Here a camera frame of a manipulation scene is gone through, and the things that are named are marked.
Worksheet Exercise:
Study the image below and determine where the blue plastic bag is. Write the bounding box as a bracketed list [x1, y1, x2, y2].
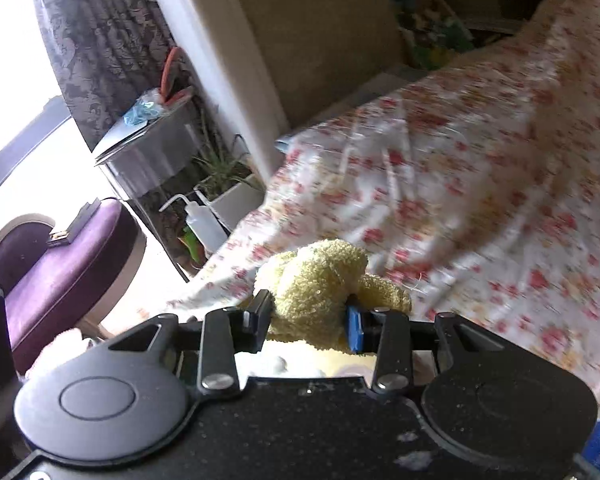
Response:
[122, 89, 173, 128]

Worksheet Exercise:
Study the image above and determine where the green potted plant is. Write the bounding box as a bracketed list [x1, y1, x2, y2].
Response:
[192, 125, 261, 196]

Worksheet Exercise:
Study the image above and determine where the red tool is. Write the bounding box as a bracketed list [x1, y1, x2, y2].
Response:
[160, 46, 195, 106]

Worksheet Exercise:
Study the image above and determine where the beige padded headboard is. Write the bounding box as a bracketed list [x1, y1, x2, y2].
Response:
[140, 0, 405, 176]

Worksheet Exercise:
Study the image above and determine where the floral bed sheet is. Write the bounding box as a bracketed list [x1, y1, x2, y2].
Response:
[167, 0, 600, 413]

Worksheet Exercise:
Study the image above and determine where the silver round side table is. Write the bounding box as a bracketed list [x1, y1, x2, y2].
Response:
[92, 95, 205, 197]

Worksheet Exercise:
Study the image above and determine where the grey patterned curtain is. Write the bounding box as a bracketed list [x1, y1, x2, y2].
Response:
[27, 0, 191, 151]

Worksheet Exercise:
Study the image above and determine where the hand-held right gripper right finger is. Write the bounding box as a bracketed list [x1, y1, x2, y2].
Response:
[345, 305, 503, 396]

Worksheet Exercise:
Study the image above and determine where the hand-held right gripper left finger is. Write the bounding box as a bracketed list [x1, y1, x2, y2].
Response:
[107, 290, 275, 396]

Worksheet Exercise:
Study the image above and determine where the green plastic item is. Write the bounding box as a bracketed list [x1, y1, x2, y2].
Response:
[180, 227, 203, 266]

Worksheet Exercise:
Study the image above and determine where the pink fluffy cloth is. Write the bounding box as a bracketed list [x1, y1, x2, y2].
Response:
[27, 327, 98, 378]

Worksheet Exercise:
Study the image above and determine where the black item on chair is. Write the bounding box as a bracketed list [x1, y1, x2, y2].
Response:
[47, 197, 103, 246]

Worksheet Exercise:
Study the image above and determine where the colourful picture book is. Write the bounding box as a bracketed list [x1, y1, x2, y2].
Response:
[387, 0, 475, 68]

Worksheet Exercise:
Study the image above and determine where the white cotton fluff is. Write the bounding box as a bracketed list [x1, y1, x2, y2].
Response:
[235, 352, 325, 378]

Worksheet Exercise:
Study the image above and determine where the white plant pot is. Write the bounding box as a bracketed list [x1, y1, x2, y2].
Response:
[210, 175, 267, 233]

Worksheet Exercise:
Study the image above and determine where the yellow plush toy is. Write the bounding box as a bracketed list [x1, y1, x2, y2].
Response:
[252, 239, 413, 353]

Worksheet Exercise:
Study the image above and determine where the purple velvet chair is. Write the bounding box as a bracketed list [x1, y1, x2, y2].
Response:
[0, 197, 148, 376]

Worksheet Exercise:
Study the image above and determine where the white squeeze bottle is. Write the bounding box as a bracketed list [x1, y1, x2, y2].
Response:
[159, 191, 228, 253]

